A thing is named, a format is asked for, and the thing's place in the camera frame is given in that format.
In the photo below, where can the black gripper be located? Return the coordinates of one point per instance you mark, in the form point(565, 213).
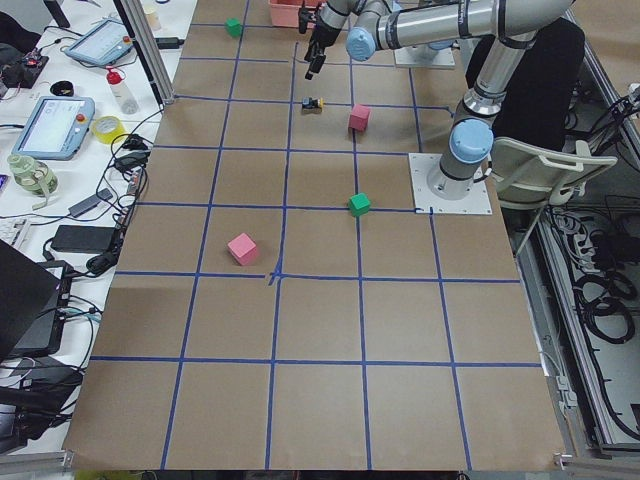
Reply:
point(324, 34)

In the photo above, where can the yellow push button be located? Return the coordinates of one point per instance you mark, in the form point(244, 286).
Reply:
point(309, 104)

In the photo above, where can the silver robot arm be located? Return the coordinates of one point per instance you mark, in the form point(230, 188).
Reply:
point(382, 26)

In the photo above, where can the pink plastic bin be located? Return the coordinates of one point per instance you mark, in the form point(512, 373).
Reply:
point(284, 13)

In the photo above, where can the dark pink cube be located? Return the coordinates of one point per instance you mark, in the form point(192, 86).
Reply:
point(359, 117)

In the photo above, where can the green cube far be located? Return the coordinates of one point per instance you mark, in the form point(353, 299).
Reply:
point(233, 27)

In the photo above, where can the green cube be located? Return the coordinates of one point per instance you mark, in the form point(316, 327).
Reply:
point(233, 27)
point(359, 204)

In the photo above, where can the green cube near left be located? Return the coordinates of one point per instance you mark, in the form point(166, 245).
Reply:
point(359, 204)

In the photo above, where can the white squeeze bottle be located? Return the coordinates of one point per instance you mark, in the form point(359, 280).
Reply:
point(121, 92)

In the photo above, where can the pink cube near left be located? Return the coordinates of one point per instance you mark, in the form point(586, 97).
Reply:
point(243, 249)

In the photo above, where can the teach pendant far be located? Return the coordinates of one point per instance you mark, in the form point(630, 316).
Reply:
point(106, 43)

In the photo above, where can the teach pendant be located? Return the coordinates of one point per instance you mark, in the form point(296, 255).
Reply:
point(106, 43)
point(56, 128)

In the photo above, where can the yellow tape roll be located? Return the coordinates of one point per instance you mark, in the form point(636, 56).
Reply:
point(108, 129)

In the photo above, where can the white chair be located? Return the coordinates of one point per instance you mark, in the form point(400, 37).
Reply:
point(528, 177)

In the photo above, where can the teach pendant near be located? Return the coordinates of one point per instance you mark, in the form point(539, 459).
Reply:
point(56, 128)

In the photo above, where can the black power adapter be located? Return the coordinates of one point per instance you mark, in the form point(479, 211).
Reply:
point(82, 239)

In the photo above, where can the black laptop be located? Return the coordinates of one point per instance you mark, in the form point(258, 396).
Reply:
point(33, 296)

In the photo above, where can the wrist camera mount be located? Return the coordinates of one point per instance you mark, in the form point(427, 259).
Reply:
point(306, 17)

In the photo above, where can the aluminium frame post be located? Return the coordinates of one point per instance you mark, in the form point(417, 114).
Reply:
point(133, 18)

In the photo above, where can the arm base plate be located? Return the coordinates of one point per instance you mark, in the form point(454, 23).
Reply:
point(435, 193)

